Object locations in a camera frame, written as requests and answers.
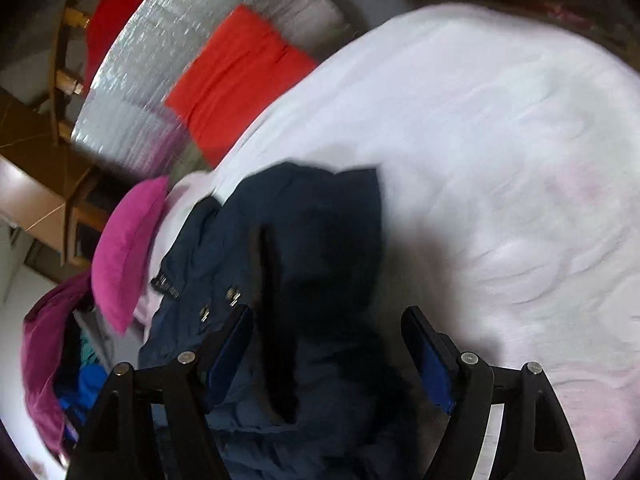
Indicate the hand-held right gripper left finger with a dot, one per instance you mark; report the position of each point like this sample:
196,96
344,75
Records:
227,355

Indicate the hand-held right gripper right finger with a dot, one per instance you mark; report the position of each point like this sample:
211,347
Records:
430,360

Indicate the navy blue jacket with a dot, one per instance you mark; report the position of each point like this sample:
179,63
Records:
310,220

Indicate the maroon blanket clothes pile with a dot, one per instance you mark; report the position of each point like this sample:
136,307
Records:
42,350

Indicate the teal garment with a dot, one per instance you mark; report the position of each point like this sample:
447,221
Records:
87,347

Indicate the bright blue garment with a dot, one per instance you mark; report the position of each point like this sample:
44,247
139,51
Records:
87,385

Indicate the magenta pillow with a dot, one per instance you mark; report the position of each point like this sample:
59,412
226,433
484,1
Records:
130,250

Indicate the white fluffy blanket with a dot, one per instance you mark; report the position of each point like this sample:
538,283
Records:
475,135

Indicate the wooden pillar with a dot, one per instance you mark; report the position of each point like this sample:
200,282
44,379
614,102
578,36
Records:
45,200

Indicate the red-orange pillow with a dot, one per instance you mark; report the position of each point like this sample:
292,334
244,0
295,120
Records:
235,75

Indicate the wooden stair railing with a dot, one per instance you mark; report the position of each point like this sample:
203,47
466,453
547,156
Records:
70,80

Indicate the silver foil insulation panel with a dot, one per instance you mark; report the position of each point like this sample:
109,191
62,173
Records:
175,10

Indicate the red cloth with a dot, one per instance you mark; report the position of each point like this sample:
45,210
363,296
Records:
125,0

